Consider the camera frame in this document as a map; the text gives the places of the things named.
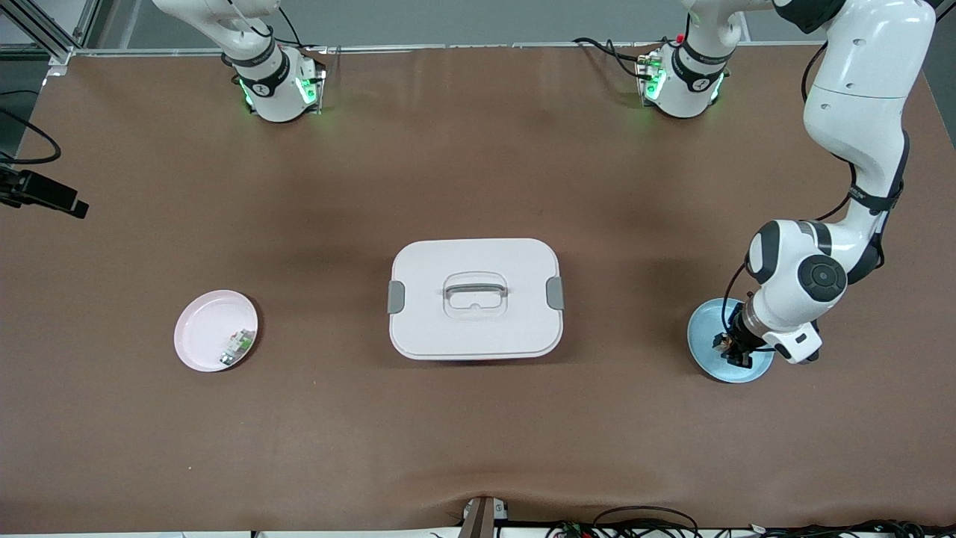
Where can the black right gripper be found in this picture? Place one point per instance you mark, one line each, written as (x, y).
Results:
(48, 190)

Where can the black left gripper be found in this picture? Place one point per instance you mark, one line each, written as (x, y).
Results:
(739, 335)

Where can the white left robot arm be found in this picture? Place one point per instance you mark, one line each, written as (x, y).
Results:
(859, 112)

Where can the white lidded storage box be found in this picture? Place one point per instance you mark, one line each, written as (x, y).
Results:
(478, 321)

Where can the light blue plate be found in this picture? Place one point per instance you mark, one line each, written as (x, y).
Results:
(709, 359)

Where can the pink plate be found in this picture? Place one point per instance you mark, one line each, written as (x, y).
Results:
(205, 336)

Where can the brown table mat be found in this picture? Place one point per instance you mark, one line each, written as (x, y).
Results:
(478, 433)

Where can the small white connector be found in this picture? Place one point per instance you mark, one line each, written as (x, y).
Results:
(499, 510)

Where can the aluminium frame post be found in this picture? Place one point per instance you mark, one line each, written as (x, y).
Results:
(60, 57)

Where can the green and white switch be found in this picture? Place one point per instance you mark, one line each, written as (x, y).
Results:
(237, 347)

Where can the metal table edge rail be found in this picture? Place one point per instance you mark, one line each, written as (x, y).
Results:
(485, 47)

